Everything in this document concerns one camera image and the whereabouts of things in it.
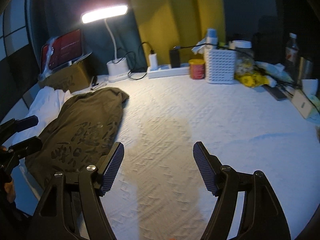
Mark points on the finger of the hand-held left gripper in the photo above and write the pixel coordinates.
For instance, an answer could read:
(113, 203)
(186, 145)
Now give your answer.
(22, 123)
(27, 146)

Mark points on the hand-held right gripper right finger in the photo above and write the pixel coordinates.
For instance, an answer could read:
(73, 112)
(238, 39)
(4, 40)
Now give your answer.
(203, 167)

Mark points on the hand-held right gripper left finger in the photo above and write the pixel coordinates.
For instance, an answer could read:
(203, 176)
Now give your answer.
(113, 167)

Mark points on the olive printed t-shirt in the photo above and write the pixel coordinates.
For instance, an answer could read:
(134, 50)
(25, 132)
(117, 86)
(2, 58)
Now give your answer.
(82, 120)

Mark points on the person's left hand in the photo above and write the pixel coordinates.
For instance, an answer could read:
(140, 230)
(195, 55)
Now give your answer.
(10, 191)

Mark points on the white folded garment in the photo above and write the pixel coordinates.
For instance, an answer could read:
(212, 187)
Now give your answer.
(45, 100)

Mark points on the white textured bed sheet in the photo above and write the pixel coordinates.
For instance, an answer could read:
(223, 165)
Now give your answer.
(187, 110)

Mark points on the brown cardboard box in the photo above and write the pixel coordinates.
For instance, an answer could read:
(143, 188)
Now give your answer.
(75, 77)

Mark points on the clear plastic wrap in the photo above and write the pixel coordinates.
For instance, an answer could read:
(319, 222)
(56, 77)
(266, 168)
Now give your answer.
(48, 55)

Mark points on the tablet with red screen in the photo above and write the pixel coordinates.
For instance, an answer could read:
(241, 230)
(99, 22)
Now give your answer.
(67, 47)

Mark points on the white desk lamp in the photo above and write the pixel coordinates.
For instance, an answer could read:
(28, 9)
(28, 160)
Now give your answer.
(117, 70)

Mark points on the red tin can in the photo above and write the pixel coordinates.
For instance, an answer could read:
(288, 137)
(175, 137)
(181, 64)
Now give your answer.
(197, 70)

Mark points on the yellow snack packet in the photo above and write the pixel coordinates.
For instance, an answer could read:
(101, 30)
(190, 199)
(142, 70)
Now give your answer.
(251, 80)

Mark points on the white perforated basket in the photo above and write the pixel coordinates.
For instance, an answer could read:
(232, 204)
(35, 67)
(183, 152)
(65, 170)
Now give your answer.
(220, 66)

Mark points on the dark smartphone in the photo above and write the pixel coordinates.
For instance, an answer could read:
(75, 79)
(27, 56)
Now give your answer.
(276, 93)

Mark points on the white power strip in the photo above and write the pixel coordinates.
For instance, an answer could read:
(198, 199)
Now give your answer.
(165, 71)

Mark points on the black power adapter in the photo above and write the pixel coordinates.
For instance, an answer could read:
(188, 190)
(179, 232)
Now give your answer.
(175, 58)

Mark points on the white charger plug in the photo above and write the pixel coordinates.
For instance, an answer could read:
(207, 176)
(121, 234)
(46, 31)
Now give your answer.
(153, 61)

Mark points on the beige tissue box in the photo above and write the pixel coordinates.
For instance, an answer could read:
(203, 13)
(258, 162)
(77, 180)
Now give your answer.
(302, 103)

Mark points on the pale plastic packet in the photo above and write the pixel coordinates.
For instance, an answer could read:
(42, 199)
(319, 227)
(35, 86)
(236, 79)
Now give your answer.
(271, 70)

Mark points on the crumpled white tissue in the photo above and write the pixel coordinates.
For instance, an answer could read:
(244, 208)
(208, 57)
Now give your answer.
(198, 46)

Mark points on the dark grey curtain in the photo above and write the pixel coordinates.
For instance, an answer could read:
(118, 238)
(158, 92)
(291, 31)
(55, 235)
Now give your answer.
(62, 2)

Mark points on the clear jar with white lid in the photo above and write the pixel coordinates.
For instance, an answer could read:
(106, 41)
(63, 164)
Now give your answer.
(242, 44)

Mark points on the steel tumbler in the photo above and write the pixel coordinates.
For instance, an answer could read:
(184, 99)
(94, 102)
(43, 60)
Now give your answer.
(306, 70)

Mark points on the clear plastic bottle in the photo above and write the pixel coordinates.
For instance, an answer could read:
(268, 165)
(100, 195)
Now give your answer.
(292, 51)

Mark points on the yellow curtain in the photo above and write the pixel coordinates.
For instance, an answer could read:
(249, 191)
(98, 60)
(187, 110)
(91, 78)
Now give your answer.
(175, 12)

